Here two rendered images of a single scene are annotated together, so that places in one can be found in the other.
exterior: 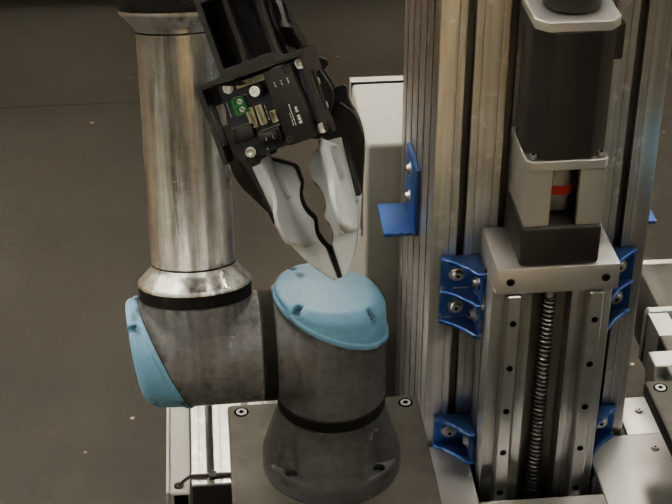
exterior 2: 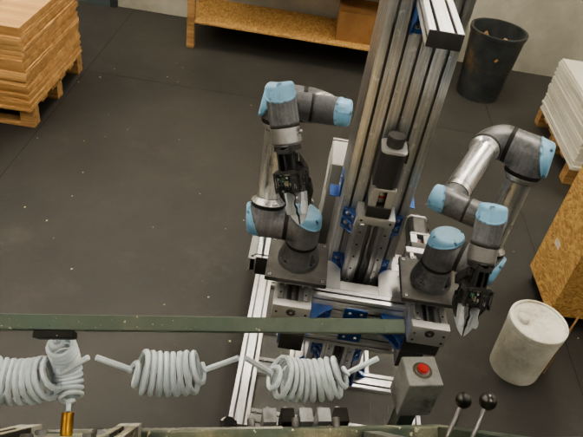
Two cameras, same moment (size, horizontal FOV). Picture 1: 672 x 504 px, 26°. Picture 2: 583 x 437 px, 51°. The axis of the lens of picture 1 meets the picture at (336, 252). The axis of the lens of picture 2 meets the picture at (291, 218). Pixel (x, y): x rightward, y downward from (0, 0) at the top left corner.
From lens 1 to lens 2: 0.66 m
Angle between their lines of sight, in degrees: 8
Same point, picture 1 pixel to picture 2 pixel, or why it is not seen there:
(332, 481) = (296, 266)
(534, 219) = (371, 204)
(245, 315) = (280, 214)
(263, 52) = (291, 168)
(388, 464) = (313, 264)
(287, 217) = (289, 207)
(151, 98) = (265, 148)
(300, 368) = (292, 232)
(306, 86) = (299, 179)
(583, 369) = (378, 249)
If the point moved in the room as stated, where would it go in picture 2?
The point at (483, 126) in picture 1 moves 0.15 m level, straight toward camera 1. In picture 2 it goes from (363, 172) to (354, 195)
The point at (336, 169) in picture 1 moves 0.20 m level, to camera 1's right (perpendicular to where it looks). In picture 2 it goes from (304, 198) to (381, 215)
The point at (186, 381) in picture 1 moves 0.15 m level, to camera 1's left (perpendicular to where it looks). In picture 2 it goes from (259, 230) to (217, 220)
